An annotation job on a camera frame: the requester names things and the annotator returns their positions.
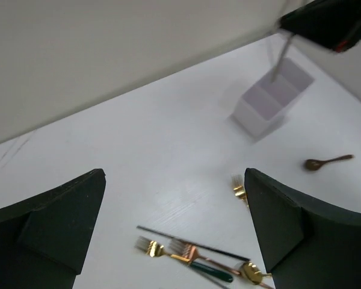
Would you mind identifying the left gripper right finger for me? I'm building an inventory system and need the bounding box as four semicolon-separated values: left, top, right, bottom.
244;168;361;288

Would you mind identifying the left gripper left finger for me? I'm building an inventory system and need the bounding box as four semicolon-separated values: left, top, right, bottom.
0;169;105;288

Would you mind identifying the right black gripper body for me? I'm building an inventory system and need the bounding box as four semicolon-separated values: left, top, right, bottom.
279;0;361;53

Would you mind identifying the silver metal chopstick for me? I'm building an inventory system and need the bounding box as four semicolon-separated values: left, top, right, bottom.
271;34;295;82

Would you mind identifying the brown wooden spoon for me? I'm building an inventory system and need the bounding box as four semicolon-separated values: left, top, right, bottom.
303;154;354;172

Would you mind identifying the lilac utensil container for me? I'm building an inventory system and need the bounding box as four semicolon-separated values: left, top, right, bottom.
228;58;315;141

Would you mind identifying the rose gold fork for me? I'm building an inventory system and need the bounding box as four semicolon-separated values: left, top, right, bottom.
168;238;274;289

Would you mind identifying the small gold spoon green handle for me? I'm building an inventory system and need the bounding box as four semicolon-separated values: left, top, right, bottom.
239;262;272;288

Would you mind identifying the gold fork dark green handle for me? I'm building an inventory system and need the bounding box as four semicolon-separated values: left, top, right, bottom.
231;175;249;208

